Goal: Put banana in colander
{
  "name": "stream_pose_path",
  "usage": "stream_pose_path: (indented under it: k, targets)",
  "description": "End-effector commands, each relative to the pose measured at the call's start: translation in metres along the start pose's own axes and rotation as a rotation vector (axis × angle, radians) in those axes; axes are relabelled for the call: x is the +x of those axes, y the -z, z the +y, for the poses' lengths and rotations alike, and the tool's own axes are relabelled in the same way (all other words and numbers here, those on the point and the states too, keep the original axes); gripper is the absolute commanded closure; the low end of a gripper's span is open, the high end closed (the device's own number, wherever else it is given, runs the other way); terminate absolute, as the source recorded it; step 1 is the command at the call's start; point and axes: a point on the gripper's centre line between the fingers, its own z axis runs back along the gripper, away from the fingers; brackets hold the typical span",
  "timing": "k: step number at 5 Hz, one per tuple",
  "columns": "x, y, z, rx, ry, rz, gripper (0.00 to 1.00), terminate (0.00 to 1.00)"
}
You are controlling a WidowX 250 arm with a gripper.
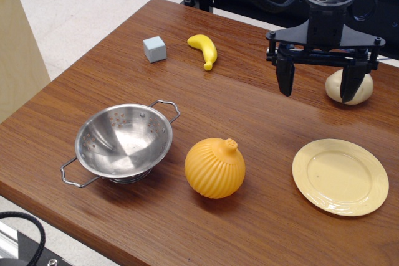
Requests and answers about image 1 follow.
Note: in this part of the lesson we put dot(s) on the yellow toy banana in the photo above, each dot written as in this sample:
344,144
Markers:
206,45

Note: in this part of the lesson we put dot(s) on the beige toy potato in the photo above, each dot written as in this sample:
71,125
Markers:
364,92

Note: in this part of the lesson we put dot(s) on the yellow plate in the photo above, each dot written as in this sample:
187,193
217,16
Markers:
340,177

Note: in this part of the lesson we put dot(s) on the grey cube block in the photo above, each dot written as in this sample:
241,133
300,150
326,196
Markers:
154,49

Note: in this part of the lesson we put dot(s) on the orange toy onion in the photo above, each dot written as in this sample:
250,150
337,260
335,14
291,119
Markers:
215,168

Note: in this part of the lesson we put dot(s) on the aluminium rail mount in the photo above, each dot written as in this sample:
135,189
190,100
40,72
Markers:
18,249

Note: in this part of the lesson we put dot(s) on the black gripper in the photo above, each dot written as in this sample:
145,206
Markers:
324,39

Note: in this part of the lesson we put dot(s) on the wooden panel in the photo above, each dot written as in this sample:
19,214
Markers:
23,72

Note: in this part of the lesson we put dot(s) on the steel colander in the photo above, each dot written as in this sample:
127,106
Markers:
123,143

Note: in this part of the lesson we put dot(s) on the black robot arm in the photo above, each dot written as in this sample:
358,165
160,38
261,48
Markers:
324,39

